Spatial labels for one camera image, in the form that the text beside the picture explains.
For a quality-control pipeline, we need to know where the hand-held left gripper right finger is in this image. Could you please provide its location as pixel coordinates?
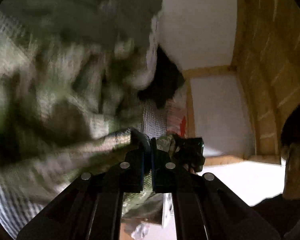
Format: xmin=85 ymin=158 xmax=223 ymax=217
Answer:
xmin=150 ymin=137 xmax=281 ymax=240

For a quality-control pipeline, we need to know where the black white checkered bedsheet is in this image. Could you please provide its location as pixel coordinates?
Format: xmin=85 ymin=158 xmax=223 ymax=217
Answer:
xmin=0 ymin=10 xmax=169 ymax=239

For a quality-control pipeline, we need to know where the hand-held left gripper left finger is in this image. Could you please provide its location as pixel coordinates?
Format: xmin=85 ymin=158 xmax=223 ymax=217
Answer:
xmin=16 ymin=129 xmax=150 ymax=240

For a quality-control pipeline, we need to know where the person's head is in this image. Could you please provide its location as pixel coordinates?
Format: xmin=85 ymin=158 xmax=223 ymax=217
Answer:
xmin=280 ymin=102 xmax=300 ymax=200

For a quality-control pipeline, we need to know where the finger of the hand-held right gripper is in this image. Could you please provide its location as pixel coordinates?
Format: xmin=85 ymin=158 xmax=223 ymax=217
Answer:
xmin=174 ymin=136 xmax=188 ymax=164

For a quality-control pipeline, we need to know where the person's dark top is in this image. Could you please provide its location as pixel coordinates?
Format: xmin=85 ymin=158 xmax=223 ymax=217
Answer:
xmin=252 ymin=194 xmax=300 ymax=240

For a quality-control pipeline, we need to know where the wooden bunk bed frame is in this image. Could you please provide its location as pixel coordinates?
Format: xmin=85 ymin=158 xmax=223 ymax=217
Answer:
xmin=182 ymin=0 xmax=300 ymax=167

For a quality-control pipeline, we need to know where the green plaid camouflage blanket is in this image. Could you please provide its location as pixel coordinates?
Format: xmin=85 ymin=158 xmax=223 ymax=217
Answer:
xmin=0 ymin=37 xmax=183 ymax=220

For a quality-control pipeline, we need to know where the black clothes heap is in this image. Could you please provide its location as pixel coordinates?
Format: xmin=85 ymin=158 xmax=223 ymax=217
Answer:
xmin=137 ymin=45 xmax=187 ymax=109

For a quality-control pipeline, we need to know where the red white striped cloth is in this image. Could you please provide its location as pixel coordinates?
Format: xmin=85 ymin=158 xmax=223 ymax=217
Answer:
xmin=166 ymin=100 xmax=188 ymax=135

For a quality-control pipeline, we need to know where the white crumpled paper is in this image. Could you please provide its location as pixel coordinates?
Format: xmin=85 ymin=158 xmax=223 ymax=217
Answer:
xmin=131 ymin=224 xmax=150 ymax=240

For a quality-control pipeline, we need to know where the person's right hand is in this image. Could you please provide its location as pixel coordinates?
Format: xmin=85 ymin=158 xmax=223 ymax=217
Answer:
xmin=183 ymin=164 xmax=197 ymax=175

